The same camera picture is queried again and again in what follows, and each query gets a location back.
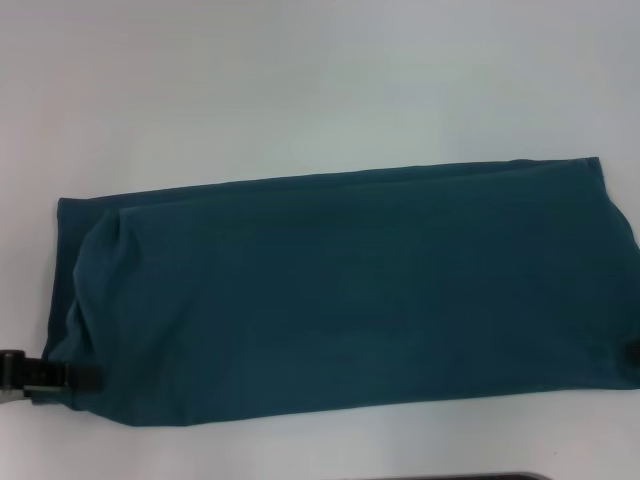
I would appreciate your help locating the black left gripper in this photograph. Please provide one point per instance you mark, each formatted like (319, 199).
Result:
(12, 375)

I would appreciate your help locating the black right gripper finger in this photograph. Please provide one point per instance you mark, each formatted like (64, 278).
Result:
(634, 351)

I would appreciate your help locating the teal t-shirt with white print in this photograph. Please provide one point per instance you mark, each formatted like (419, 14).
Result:
(350, 300)

